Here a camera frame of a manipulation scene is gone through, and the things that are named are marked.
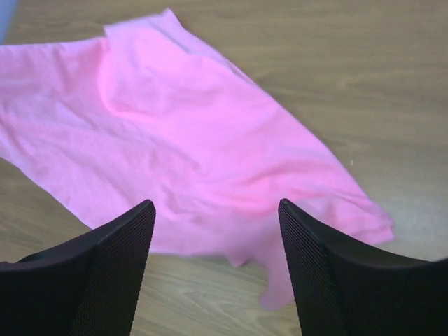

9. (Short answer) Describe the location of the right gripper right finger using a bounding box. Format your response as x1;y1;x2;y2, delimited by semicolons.
279;199;447;336

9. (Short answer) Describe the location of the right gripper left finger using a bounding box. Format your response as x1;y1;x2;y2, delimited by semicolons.
1;200;156;336

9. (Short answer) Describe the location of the pink t shirt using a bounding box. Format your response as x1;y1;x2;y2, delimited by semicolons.
1;10;393;310

